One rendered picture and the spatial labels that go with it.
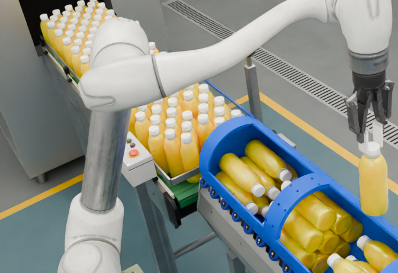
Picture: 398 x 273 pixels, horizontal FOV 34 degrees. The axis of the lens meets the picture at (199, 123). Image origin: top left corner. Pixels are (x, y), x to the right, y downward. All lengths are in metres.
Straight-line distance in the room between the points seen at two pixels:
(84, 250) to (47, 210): 2.32
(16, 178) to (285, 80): 1.96
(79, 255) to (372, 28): 0.93
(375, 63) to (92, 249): 0.85
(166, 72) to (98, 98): 0.16
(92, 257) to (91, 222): 0.14
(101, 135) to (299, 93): 3.01
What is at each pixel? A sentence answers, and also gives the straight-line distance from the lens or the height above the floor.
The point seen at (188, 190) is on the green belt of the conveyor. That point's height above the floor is 0.90.
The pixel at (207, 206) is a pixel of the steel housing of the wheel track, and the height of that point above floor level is 0.88.
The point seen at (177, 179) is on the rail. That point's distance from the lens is 2.45.
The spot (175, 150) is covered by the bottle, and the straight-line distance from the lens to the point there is 2.48.
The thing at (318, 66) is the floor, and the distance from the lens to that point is 4.88.
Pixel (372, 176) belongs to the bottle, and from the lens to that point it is 1.70.
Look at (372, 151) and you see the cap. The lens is 1.67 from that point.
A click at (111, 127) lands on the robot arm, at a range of 1.68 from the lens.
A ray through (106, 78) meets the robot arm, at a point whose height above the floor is 1.81.
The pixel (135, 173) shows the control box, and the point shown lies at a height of 1.06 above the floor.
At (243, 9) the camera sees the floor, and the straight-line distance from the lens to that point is 5.86.
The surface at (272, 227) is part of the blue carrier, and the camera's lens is 1.95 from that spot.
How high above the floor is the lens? 2.50
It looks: 34 degrees down
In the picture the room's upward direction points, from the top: 11 degrees counter-clockwise
